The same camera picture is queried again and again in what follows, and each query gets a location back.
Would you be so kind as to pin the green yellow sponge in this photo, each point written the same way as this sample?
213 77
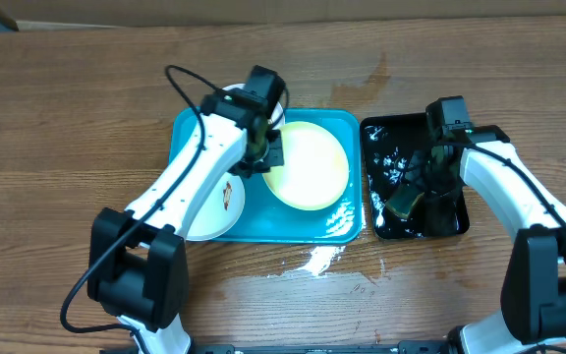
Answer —
404 200

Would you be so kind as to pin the black plastic tray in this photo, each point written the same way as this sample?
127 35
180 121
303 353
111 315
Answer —
391 151

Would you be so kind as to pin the white plate lower left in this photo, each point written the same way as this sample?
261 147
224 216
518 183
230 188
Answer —
220 211

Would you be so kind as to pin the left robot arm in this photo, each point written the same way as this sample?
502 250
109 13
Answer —
137 261

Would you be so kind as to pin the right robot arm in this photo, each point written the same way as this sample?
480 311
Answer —
532 313

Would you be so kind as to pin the yellow-green plate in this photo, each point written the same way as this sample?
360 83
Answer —
315 172

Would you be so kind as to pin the teal plastic tray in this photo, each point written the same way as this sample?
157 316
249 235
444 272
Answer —
265 219

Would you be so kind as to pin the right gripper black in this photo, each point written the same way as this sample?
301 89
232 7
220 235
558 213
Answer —
416 172

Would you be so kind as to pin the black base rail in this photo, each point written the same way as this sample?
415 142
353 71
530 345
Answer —
403 347

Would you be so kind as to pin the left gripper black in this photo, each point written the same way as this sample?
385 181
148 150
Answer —
275 157

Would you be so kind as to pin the white plate top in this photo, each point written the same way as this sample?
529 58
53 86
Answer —
277 118

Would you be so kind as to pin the white plate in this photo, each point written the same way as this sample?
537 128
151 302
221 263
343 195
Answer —
277 118
220 211

